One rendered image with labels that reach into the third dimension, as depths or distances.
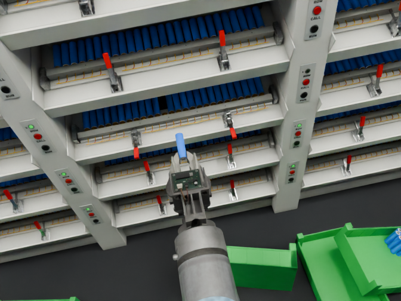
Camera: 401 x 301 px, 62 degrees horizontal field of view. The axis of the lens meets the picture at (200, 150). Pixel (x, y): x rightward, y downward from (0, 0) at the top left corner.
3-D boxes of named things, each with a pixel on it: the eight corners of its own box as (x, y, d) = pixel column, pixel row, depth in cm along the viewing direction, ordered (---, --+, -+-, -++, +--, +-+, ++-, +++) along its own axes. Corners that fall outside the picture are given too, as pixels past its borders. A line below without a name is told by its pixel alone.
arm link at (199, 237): (227, 263, 62) (176, 274, 61) (222, 239, 65) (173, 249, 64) (228, 242, 55) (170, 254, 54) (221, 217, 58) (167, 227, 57)
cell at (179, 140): (179, 131, 77) (184, 156, 74) (184, 134, 78) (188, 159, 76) (173, 134, 78) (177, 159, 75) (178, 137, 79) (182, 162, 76)
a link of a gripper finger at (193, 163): (198, 137, 72) (203, 170, 66) (200, 154, 77) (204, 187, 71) (184, 138, 72) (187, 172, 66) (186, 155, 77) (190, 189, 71)
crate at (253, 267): (291, 291, 113) (290, 268, 119) (297, 267, 98) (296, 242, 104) (204, 283, 118) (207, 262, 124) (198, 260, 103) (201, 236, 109)
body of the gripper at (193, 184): (204, 163, 65) (218, 217, 57) (206, 188, 72) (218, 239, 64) (166, 171, 65) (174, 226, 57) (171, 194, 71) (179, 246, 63)
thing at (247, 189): (274, 196, 127) (281, 187, 114) (119, 229, 125) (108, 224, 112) (261, 147, 134) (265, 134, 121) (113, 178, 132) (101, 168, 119)
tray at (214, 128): (281, 124, 99) (288, 110, 90) (80, 166, 97) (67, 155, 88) (263, 68, 106) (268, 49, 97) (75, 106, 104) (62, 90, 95)
